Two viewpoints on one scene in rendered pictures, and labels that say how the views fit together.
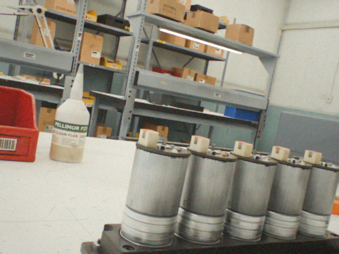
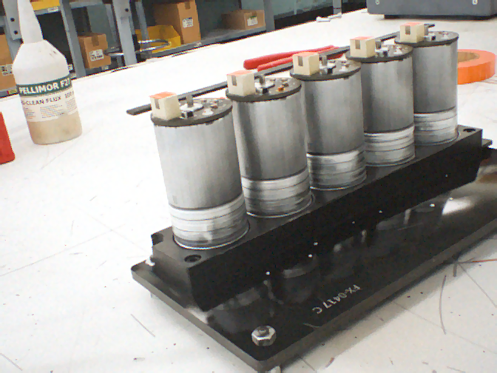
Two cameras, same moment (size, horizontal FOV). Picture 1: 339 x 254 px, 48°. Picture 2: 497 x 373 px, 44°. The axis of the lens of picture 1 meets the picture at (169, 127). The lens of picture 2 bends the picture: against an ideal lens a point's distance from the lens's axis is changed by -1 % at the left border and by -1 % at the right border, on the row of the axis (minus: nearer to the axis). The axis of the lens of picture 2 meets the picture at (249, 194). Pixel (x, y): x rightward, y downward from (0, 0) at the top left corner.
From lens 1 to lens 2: 3 cm
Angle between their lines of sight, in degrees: 19
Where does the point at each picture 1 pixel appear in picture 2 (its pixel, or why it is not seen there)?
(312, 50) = not seen: outside the picture
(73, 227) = (112, 243)
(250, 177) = (328, 102)
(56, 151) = (39, 132)
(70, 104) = (29, 52)
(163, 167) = (200, 141)
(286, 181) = (381, 85)
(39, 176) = (32, 180)
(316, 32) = not seen: outside the picture
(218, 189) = (288, 138)
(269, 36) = not seen: outside the picture
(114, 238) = (171, 251)
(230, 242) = (326, 198)
